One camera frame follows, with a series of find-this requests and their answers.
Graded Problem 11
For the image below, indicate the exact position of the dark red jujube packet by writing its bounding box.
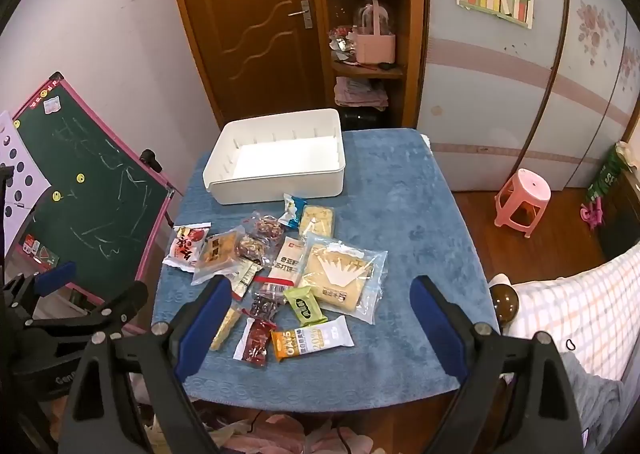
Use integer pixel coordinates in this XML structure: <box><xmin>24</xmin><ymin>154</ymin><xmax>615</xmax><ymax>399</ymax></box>
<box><xmin>233</xmin><ymin>316</ymin><xmax>277</xmax><ymax>367</ymax></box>

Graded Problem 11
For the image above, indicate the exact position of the red white snack packet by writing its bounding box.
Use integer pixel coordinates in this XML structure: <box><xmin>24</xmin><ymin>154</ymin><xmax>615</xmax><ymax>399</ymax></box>
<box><xmin>163</xmin><ymin>222</ymin><xmax>212</xmax><ymax>273</ymax></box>

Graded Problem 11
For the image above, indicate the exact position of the small white striped packet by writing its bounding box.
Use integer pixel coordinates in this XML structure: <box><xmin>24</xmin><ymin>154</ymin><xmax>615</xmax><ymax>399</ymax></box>
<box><xmin>229</xmin><ymin>259</ymin><xmax>262</xmax><ymax>301</ymax></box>

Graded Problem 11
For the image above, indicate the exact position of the orange biscuit clear packet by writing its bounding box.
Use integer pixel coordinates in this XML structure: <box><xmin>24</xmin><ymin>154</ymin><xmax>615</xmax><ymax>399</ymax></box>
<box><xmin>191</xmin><ymin>226</ymin><xmax>245</xmax><ymax>285</ymax></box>

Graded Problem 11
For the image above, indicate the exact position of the white red label packet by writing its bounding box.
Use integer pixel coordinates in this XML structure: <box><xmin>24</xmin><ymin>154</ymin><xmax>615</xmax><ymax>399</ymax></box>
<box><xmin>254</xmin><ymin>237</ymin><xmax>304</xmax><ymax>288</ymax></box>

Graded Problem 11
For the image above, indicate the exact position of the green snack packet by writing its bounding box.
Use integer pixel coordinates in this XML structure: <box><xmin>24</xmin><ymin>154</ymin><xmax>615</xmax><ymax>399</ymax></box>
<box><xmin>283</xmin><ymin>286</ymin><xmax>328</xmax><ymax>327</ymax></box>

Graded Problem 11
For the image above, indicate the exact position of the orange white oats bar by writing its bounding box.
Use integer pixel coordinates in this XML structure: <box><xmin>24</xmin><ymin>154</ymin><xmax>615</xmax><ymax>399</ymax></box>
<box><xmin>271</xmin><ymin>315</ymin><xmax>355</xmax><ymax>361</ymax></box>

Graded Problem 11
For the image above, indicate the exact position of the nut candy clear wrapper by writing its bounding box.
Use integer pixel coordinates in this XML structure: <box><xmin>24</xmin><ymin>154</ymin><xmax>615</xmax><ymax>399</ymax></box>
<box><xmin>242</xmin><ymin>211</ymin><xmax>284</xmax><ymax>243</ymax></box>

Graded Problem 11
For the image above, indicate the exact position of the large clear cracker bag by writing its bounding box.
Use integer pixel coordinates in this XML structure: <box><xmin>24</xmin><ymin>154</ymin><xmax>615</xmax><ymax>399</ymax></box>
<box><xmin>295</xmin><ymin>233</ymin><xmax>388</xmax><ymax>325</ymax></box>

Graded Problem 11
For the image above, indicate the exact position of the blue white candy packet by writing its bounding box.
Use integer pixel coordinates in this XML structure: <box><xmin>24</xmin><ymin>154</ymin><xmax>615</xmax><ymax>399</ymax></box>
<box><xmin>278</xmin><ymin>193</ymin><xmax>307</xmax><ymax>230</ymax></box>

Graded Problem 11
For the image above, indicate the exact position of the yellow rice cracker packet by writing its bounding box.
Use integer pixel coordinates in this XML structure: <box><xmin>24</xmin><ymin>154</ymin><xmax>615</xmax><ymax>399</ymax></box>
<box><xmin>299</xmin><ymin>205</ymin><xmax>335</xmax><ymax>237</ymax></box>

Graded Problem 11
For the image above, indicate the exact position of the peanut candy clear packet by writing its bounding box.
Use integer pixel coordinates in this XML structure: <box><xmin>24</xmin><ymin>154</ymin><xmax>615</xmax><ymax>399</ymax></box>
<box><xmin>209</xmin><ymin>304</ymin><xmax>242</xmax><ymax>351</ymax></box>

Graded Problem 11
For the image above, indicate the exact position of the checked bed sheet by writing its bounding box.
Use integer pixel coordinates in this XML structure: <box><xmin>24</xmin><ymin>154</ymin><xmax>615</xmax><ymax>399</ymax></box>
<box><xmin>488</xmin><ymin>245</ymin><xmax>640</xmax><ymax>379</ymax></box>

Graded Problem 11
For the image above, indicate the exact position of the blue towel table cover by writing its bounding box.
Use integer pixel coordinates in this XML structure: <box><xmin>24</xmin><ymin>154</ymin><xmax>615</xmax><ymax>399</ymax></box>
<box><xmin>184</xmin><ymin>129</ymin><xmax>496</xmax><ymax>413</ymax></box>

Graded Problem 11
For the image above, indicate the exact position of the pink plastic stool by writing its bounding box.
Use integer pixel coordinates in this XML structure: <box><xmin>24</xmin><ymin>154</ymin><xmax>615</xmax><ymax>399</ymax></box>
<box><xmin>494</xmin><ymin>168</ymin><xmax>551</xmax><ymax>238</ymax></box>

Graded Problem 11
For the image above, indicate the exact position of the pink toy on floor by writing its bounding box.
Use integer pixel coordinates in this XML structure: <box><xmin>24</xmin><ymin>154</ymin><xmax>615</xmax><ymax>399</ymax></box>
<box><xmin>579</xmin><ymin>197</ymin><xmax>603</xmax><ymax>230</ymax></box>

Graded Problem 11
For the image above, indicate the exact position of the white plastic storage bin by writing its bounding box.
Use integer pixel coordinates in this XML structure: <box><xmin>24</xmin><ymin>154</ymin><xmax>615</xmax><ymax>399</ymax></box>
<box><xmin>202</xmin><ymin>108</ymin><xmax>346</xmax><ymax>205</ymax></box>

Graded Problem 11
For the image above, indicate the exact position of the folded pink clothes stack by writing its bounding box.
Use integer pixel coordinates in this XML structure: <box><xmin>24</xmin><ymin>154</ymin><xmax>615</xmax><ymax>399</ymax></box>
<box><xmin>334</xmin><ymin>76</ymin><xmax>388</xmax><ymax>110</ymax></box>

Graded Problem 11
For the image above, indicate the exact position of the pink basket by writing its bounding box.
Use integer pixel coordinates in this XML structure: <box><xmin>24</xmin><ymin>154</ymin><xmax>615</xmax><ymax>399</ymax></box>
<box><xmin>354</xmin><ymin>0</ymin><xmax>396</xmax><ymax>65</ymax></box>

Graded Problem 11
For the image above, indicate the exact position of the brown wooden door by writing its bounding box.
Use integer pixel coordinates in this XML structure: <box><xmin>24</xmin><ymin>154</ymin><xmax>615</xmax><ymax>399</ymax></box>
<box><xmin>177</xmin><ymin>0</ymin><xmax>326</xmax><ymax>126</ymax></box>

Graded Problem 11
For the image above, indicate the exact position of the wooden corner shelf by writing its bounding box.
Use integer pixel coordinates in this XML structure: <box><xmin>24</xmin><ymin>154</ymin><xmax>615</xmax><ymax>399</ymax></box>
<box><xmin>314</xmin><ymin>0</ymin><xmax>427</xmax><ymax>128</ymax></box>

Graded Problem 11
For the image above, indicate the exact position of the green chalkboard pink frame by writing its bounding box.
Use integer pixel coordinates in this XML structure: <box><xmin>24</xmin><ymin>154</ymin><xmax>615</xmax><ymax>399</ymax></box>
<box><xmin>14</xmin><ymin>73</ymin><xmax>176</xmax><ymax>299</ymax></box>

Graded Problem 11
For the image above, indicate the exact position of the green bag by wall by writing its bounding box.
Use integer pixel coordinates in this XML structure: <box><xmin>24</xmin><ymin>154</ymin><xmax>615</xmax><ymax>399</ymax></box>
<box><xmin>586</xmin><ymin>141</ymin><xmax>627</xmax><ymax>203</ymax></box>

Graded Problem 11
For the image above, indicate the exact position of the silver door handle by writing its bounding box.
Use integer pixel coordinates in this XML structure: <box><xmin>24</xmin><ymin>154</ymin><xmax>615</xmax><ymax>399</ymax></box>
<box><xmin>288</xmin><ymin>0</ymin><xmax>314</xmax><ymax>29</ymax></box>

